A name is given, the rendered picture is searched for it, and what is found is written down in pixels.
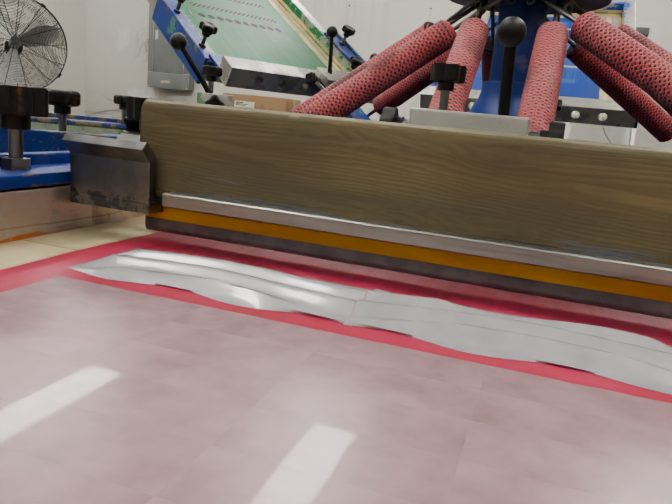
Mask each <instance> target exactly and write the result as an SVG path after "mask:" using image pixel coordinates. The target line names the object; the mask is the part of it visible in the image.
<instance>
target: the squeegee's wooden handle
mask: <svg viewBox="0 0 672 504"><path fill-rule="evenodd" d="M140 142H146V143H148V145H149V147H150V149H151V150H152V152H153V154H154V155H155V157H156V186H155V202H160V203H162V194H163V193H165V192H172V191H174V192H181V193H188V194H194V195H201V196H208V197H214V198H221V199H228V200H235V201H241V202H248V203H255V204H262V205H268V206H275V207H282V208H289V209H295V210H302V211H309V212H315V213H322V214H329V215H336V216H342V217H349V218H356V219H363V220H369V221H376V222H383V223H390V224H396V225H403V226H410V227H416V228H423V229H430V230H437V231H443V232H450V233H457V234H464V235H470V236H477V237H484V238H491V239H497V240H504V241H511V242H517V243H524V244H531V245H538V246H544V247H551V248H558V249H565V250H571V251H578V252H585V253H592V254H598V255H605V256H612V257H618V258H625V259H632V260H639V261H645V262H652V263H659V264H666V265H672V149H663V148H653V147H643V146H632V145H622V144H612V143H602V142H591V141H581V140H571V139H560V138H550V137H540V136H529V135H519V134H509V133H498V132H488V131H478V130H468V129H457V128H447V127H437V126H426V125H416V124H406V123H395V122H385V121H375V120H364V119H354V118H344V117H334V116H323V115H313V114H303V113H292V112H282V111H272V110H261V109H251V108H241V107H230V106H220V105H210V104H200V103H189V102H179V101H169V100H158V99H146V100H145V101H144V102H143V105H142V108H141V115H140Z"/></svg>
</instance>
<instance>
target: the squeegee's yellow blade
mask: <svg viewBox="0 0 672 504"><path fill-rule="evenodd" d="M145 216H150V217H156V218H162V219H168V220H174V221H180V222H186V223H192V224H198V225H204V226H210V227H216V228H222V229H228V230H234V231H240V232H246V233H253V234H259V235H265V236H271V237H277V238H283V239H289V240H295V241H301V242H307V243H313V244H319V245H325V246H331V247H337V248H343V249H349V250H356V251H362V252H368V253H374V254H380V255H386V256H392V257H398V258H404V259H410V260H416V261H422V262H428V263H434V264H440V265H446V266H452V267H459V268H465V269H471V270H477V271H483V272H489V273H495V274H501V275H507V276H513V277H519V278H525V279H531V280H537V281H543V282H549V283H555V284H562V285H568V286H574V287H580V288H586V289H592V290H598V291H604V292H610V293H616V294H622V295H628V296H634V297H640V298H646V299H652V300H658V301H665V302H671V303H672V287H666V286H660V285H654V284H647V283H641V282H635V281H629V280H622V279H616V278H610V277H603V276H597V275H591V274H584V273H578V272H572V271H565V270H559V269H553V268H546V267H540V266H534V265H527V264H521V263H515V262H508V261H502V260H496V259H489V258H483V257H477V256H471V255H464V254H458V253H452V252H445V251H439V250H433V249H426V248H420V247H414V246H407V245H401V244H395V243H388V242H382V241H376V240H369V239H363V238H357V237H350V236H344V235H338V234H331V233H325V232H319V231H313V230H306V229H300V228H294V227H287V226H281V225H275V224H268V223H262V222H256V221H249V220H243V219H237V218H230V217H224V216H218V215H211V214H205V213H199V212H192V211H186V210H180V209H174V208H167V207H164V211H163V212H159V213H154V214H149V215H148V214H145Z"/></svg>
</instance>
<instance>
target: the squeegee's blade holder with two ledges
mask: <svg viewBox="0 0 672 504"><path fill-rule="evenodd" d="M162 206H163V207H167V208H174V209H180V210H186V211H192V212H199V213H205V214H211V215H218V216H224V217H230V218H237V219H243V220H249V221H256V222H262V223H268V224H275V225H281V226H287V227H294V228H300V229H306V230H313V231H319V232H325V233H331V234H338V235H344V236H350V237H357V238H363V239H369V240H376V241H382V242H388V243H395V244H401V245H407V246H414V247H420V248H426V249H433V250H439V251H445V252H452V253H458V254H464V255H471V256H477V257H483V258H489V259H496V260H502V261H508V262H515V263H521V264H527V265H534V266H540V267H546V268H553V269H559V270H565V271H572V272H578V273H584V274H591V275H597V276H603V277H610V278H616V279H622V280H629V281H635V282H641V283H647V284H654V285H660V286H666V287H672V265H666V264H659V263H652V262H645V261H639V260H632V259H625V258H618V257H612V256H605V255H598V254H592V253H585V252H578V251H571V250H565V249H558V248H551V247H544V246H538V245H531V244H524V243H517V242H511V241H504V240H497V239H491V238H484V237H477V236H470V235H464V234H457V233H450V232H443V231H437V230H430V229H423V228H416V227H410V226H403V225H396V224H390V223H383V222H376V221H369V220H363V219H356V218H349V217H342V216H336V215H329V214H322V213H315V212H309V211H302V210H295V209H289V208H282V207H275V206H268V205H262V204H255V203H248V202H241V201H235V200H228V199H221V198H214V197H208V196H201V195H194V194H188V193H181V192H174V191H172V192H165V193H163V194H162Z"/></svg>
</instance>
